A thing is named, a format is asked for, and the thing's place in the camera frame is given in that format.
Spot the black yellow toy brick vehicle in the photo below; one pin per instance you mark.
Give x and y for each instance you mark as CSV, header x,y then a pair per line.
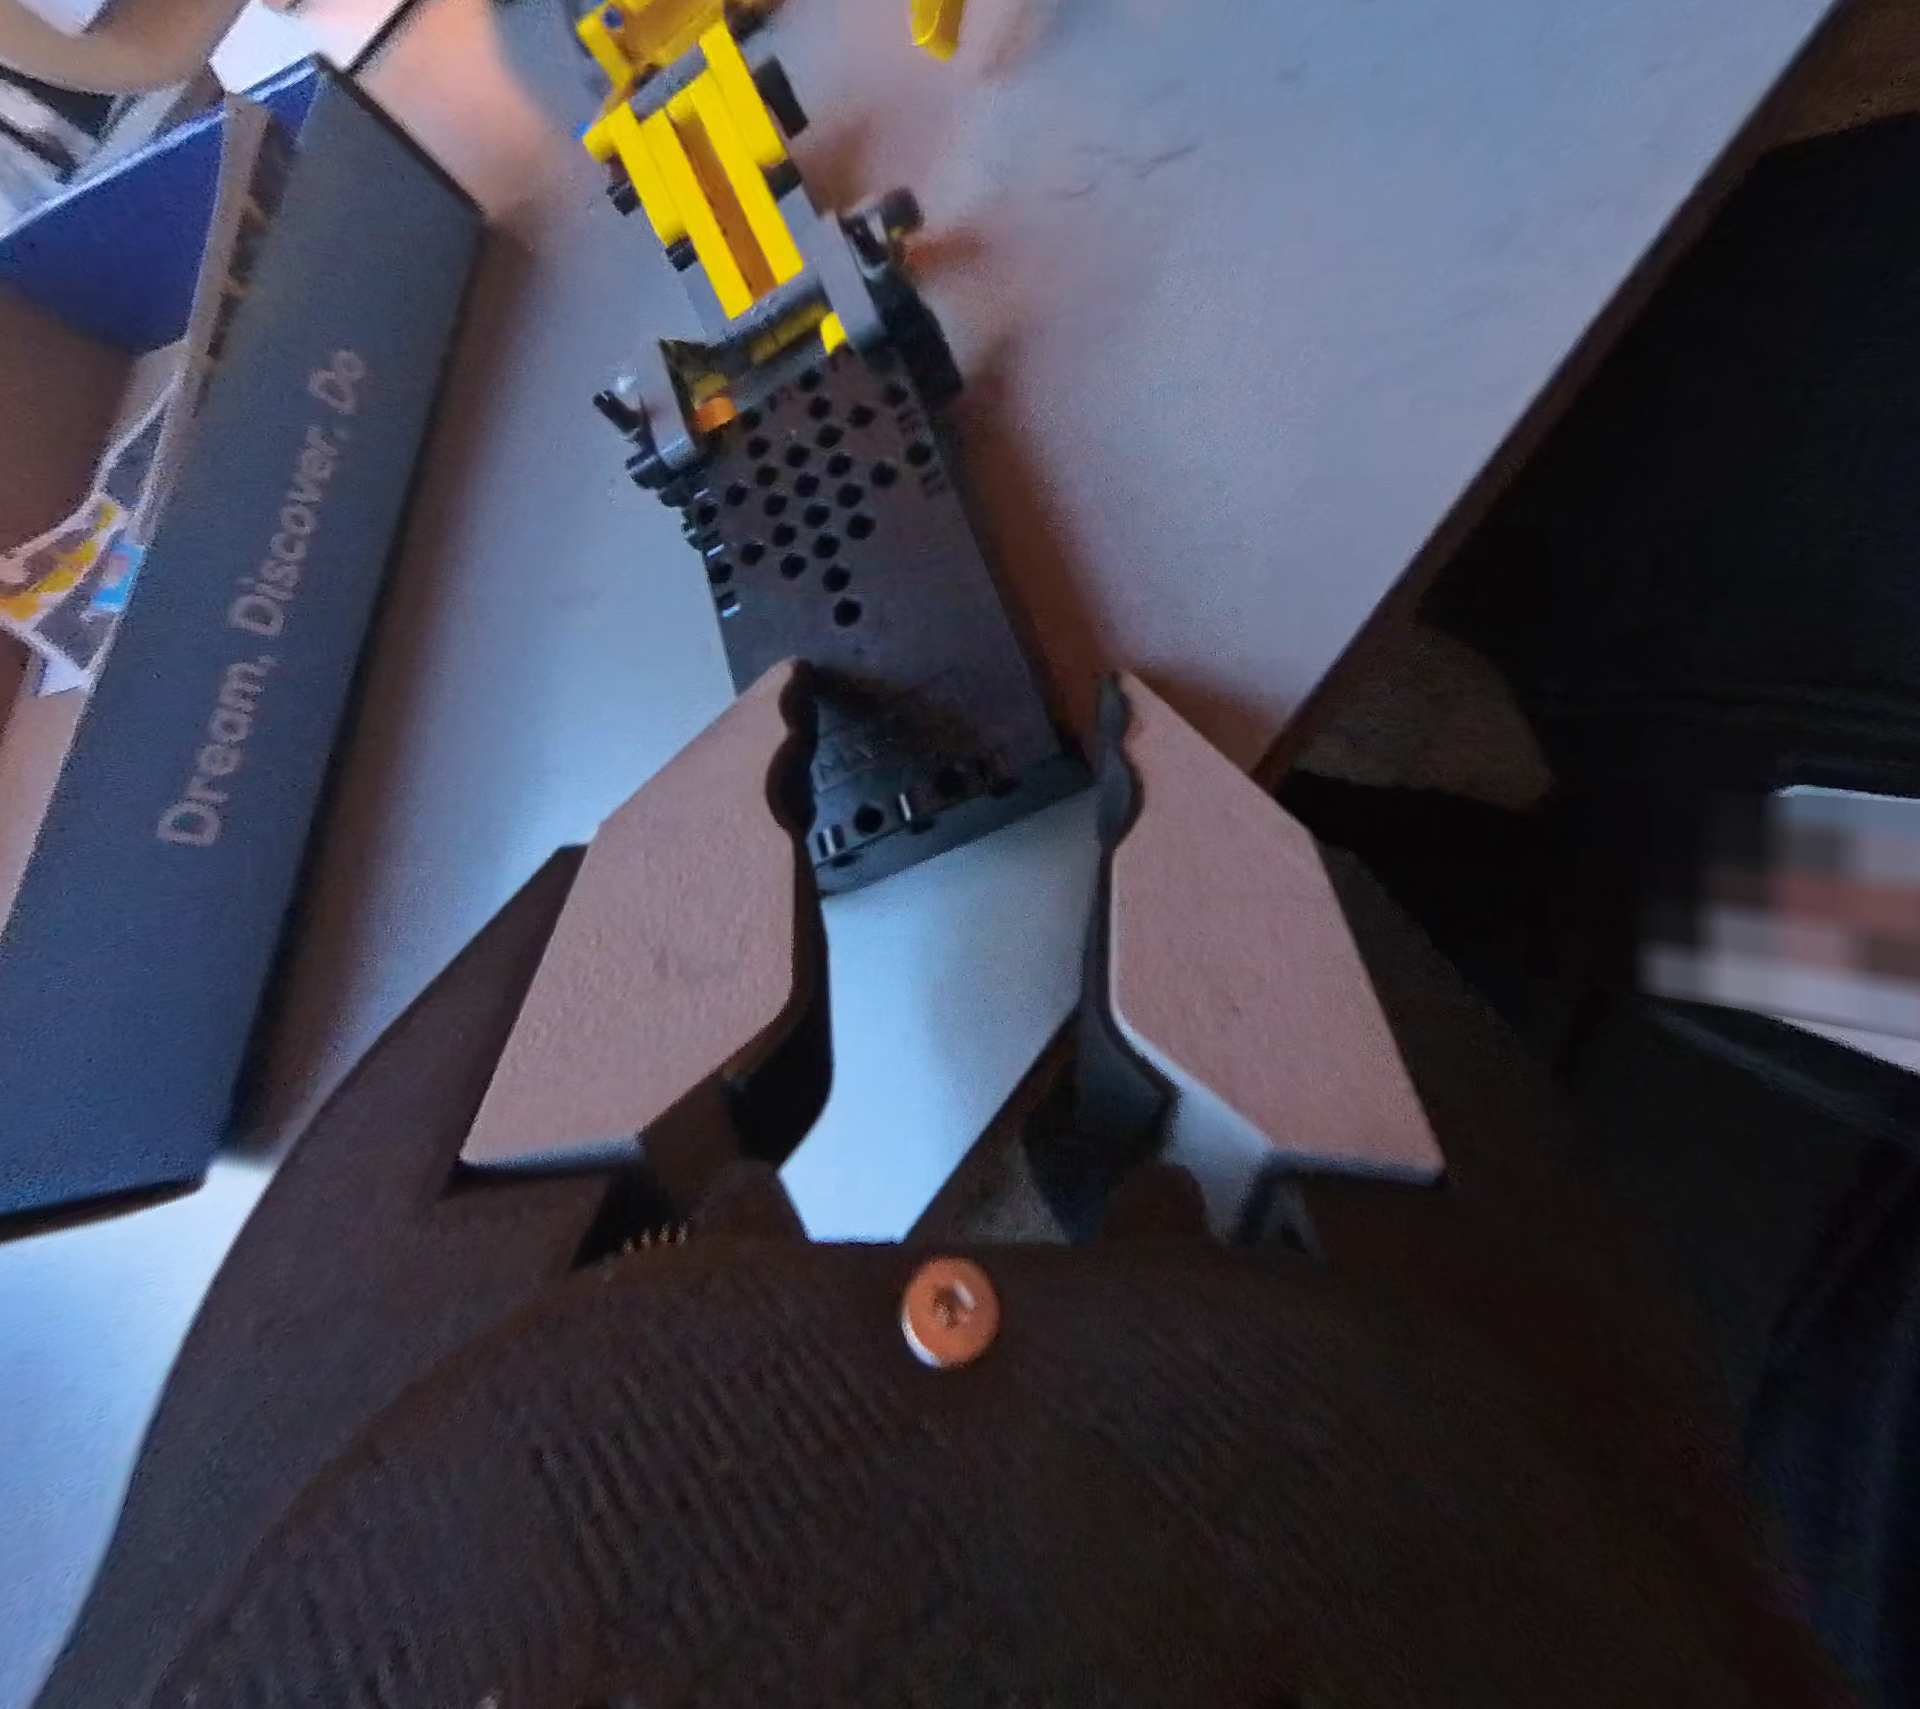
x,y
870,556

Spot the grey metal toy axle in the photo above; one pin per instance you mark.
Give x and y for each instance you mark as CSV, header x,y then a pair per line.
x,y
617,404

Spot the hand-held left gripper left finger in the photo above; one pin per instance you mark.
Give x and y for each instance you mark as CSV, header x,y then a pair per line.
x,y
661,975

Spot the grey desk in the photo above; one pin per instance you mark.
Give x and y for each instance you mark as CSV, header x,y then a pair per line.
x,y
1275,239

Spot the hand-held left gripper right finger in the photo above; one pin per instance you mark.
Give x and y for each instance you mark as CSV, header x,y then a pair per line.
x,y
1261,989

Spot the dark blue product box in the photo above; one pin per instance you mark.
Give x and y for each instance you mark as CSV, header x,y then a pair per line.
x,y
255,616

